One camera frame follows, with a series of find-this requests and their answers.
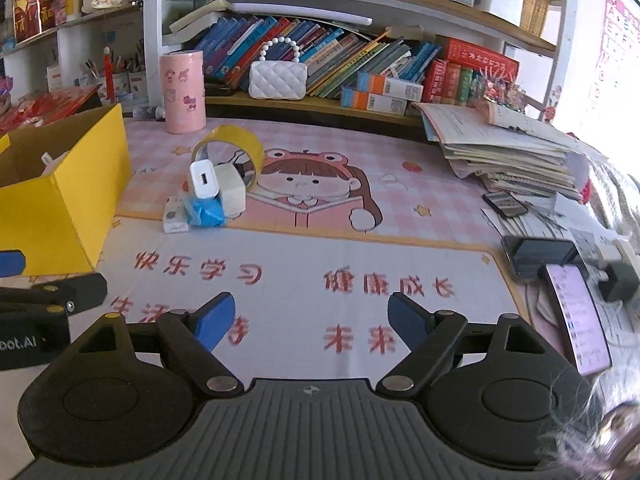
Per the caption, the thick beige book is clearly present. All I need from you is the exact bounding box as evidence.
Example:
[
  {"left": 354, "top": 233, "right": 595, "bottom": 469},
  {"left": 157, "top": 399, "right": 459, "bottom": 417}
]
[{"left": 170, "top": 0, "right": 233, "bottom": 36}]

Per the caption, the small white box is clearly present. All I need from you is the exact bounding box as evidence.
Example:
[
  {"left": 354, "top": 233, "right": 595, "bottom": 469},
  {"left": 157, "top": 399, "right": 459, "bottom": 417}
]
[{"left": 164, "top": 196, "right": 190, "bottom": 234}]

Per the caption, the white bookshelf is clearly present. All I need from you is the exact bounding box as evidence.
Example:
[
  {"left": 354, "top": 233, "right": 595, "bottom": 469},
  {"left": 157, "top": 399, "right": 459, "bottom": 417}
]
[{"left": 142, "top": 0, "right": 571, "bottom": 127}]

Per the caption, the pink rabbit sticker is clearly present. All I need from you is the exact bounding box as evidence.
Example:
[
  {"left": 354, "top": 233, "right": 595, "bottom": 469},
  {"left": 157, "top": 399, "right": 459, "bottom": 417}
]
[{"left": 542, "top": 85, "right": 561, "bottom": 124}]

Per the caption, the white pen holder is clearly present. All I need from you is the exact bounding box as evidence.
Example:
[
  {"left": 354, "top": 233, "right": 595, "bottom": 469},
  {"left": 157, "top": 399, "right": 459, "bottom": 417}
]
[
  {"left": 82, "top": 60, "right": 109, "bottom": 96},
  {"left": 113, "top": 50, "right": 149, "bottom": 102}
]

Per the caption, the thick red book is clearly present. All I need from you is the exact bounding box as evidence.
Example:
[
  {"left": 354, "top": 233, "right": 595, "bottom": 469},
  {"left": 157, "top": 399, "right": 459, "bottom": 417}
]
[{"left": 435, "top": 36, "right": 521, "bottom": 79}]

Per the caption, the white paper roll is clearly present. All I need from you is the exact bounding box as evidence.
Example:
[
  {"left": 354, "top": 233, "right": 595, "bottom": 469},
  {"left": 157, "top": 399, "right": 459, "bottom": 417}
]
[{"left": 232, "top": 2, "right": 373, "bottom": 27}]

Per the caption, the cream power adapter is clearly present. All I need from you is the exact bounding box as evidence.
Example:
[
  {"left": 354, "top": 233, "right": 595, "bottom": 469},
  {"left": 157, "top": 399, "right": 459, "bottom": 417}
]
[{"left": 215, "top": 162, "right": 247, "bottom": 218}]

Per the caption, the white side shelf unit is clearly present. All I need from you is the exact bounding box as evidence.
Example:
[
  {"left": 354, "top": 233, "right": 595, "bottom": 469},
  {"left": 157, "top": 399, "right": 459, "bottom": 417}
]
[{"left": 0, "top": 5, "right": 146, "bottom": 111}]

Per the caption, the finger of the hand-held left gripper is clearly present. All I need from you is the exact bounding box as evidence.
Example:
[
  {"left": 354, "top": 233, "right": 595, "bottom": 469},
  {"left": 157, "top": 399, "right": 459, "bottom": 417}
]
[
  {"left": 0, "top": 274, "right": 108, "bottom": 317},
  {"left": 0, "top": 249, "right": 27, "bottom": 279}
]

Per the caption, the small black phone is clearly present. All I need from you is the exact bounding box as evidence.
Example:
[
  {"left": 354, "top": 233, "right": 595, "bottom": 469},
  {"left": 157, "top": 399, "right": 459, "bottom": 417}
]
[{"left": 482, "top": 191, "right": 529, "bottom": 219}]

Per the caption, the phone with lit screen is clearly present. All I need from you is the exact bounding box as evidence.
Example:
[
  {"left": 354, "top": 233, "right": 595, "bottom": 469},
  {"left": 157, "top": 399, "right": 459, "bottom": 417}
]
[{"left": 542, "top": 262, "right": 613, "bottom": 376}]

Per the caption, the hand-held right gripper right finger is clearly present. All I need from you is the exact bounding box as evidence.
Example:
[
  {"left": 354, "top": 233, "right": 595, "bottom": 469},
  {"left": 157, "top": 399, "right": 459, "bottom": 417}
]
[{"left": 375, "top": 292, "right": 571, "bottom": 395}]

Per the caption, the yellow tape roll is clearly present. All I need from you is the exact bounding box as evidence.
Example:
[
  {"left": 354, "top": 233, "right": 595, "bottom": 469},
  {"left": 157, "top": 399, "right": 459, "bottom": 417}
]
[{"left": 192, "top": 125, "right": 265, "bottom": 196}]

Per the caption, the red dictionary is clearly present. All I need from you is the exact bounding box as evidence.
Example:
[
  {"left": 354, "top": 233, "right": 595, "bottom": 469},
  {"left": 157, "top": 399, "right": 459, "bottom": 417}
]
[
  {"left": 424, "top": 59, "right": 449, "bottom": 106},
  {"left": 446, "top": 62, "right": 462, "bottom": 106}
]

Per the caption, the yellow cardboard box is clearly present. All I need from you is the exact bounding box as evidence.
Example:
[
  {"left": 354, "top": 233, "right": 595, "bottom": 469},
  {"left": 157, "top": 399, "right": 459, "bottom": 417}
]
[{"left": 0, "top": 104, "right": 133, "bottom": 277}]

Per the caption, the colourful paper decoration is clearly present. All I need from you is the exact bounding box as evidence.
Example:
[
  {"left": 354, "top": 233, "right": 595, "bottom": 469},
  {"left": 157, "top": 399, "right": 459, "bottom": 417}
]
[{"left": 475, "top": 72, "right": 531, "bottom": 111}]

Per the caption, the red tassel ornament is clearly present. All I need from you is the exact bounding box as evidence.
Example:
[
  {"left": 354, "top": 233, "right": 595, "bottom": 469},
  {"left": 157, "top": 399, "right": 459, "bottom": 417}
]
[{"left": 102, "top": 46, "right": 114, "bottom": 102}]

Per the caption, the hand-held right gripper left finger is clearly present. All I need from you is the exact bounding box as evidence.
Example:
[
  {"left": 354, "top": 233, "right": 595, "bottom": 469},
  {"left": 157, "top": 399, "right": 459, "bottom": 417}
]
[{"left": 55, "top": 291, "right": 246, "bottom": 395}]

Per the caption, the row of blue picture books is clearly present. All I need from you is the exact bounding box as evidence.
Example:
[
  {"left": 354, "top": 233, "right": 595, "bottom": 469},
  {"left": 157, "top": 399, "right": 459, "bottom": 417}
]
[{"left": 200, "top": 15, "right": 441, "bottom": 101}]

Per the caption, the green dictionary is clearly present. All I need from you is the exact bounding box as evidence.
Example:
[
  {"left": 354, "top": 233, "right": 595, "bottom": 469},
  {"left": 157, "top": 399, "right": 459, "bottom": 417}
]
[{"left": 459, "top": 66, "right": 474, "bottom": 107}]

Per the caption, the white quilted handbag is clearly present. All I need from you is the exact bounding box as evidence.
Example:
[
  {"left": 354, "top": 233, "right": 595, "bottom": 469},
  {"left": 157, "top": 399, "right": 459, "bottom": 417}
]
[{"left": 248, "top": 37, "right": 308, "bottom": 100}]

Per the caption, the pink printed table mat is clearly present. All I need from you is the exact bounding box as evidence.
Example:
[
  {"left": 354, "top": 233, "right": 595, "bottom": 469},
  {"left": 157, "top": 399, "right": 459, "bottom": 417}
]
[{"left": 0, "top": 117, "right": 640, "bottom": 361}]

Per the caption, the orange and white box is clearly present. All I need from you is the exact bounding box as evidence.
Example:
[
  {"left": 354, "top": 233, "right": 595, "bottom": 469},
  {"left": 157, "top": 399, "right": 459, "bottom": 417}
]
[
  {"left": 341, "top": 87, "right": 408, "bottom": 115},
  {"left": 356, "top": 72, "right": 425, "bottom": 102}
]

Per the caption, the pink cartoon canister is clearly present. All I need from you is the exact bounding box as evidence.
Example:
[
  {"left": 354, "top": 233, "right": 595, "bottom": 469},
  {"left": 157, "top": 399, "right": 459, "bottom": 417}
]
[{"left": 160, "top": 50, "right": 206, "bottom": 135}]

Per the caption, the red festive gift bag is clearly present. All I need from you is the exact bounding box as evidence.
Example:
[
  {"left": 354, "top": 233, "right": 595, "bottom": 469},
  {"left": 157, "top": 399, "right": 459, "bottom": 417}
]
[{"left": 11, "top": 0, "right": 66, "bottom": 44}]

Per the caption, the alphabet wall poster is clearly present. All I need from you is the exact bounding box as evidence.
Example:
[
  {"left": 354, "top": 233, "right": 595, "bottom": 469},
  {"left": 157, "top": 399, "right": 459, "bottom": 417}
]
[{"left": 582, "top": 0, "right": 640, "bottom": 122}]

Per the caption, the grey knitted blanket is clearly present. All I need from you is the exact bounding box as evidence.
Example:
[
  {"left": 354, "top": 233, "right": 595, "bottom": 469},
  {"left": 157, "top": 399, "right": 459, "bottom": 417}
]
[{"left": 585, "top": 155, "right": 640, "bottom": 241}]

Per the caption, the black charger plug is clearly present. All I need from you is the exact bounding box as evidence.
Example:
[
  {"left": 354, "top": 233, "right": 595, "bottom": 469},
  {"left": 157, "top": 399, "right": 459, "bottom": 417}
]
[{"left": 600, "top": 260, "right": 640, "bottom": 304}]

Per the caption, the blue plastic bag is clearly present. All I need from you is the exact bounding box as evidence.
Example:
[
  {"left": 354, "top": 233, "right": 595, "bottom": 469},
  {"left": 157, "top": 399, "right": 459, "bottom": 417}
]
[{"left": 182, "top": 195, "right": 228, "bottom": 229}]

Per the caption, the stack of papers and workbooks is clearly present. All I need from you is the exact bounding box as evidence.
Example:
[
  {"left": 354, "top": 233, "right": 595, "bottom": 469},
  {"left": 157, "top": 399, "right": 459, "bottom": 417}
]
[{"left": 415, "top": 101, "right": 591, "bottom": 201}]

